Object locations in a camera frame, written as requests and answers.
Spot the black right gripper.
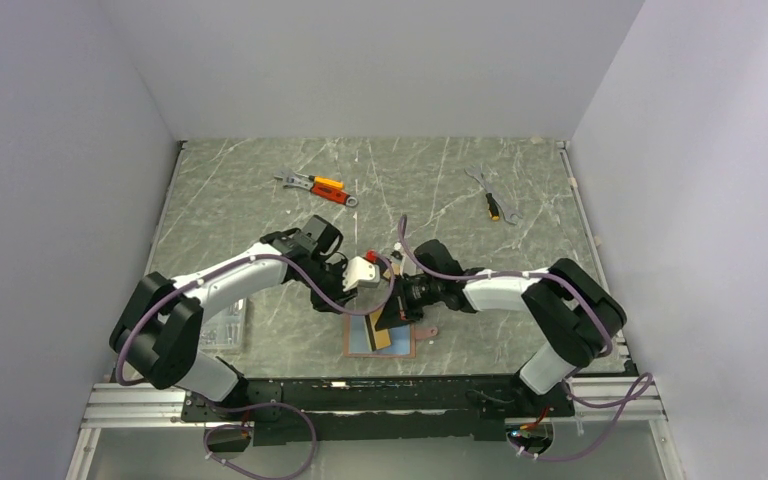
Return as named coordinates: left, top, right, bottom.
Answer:
left=376, top=273, right=443, bottom=331

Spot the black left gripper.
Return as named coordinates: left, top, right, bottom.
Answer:
left=298, top=256, right=358, bottom=315

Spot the orange VIP card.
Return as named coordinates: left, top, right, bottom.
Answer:
left=364, top=309, right=392, bottom=352

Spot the brown leather card holder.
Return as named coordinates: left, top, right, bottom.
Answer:
left=343, top=316, right=439, bottom=358

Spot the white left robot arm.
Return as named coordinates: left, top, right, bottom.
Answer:
left=109, top=215, right=354, bottom=420

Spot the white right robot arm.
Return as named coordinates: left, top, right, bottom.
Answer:
left=369, top=240, right=627, bottom=415

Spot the red orange adjustable wrench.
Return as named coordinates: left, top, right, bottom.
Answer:
left=273, top=170, right=358, bottom=208

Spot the clear plastic screw box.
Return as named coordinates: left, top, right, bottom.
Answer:
left=199, top=299, right=248, bottom=352

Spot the silver open end wrench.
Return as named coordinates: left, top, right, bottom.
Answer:
left=464, top=165, right=522, bottom=225

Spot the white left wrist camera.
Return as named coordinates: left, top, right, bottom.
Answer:
left=342, top=251, right=381, bottom=292

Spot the yellow handled screwdriver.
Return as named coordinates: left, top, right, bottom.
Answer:
left=485, top=192, right=501, bottom=221

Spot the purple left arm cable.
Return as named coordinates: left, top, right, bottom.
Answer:
left=114, top=251, right=399, bottom=480

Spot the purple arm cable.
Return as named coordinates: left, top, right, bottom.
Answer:
left=114, top=251, right=399, bottom=480
left=397, top=213, right=656, bottom=463

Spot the aluminium frame rail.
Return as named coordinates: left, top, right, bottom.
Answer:
left=81, top=383, right=187, bottom=429

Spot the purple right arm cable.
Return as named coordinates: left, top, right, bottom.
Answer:
left=397, top=213, right=656, bottom=463

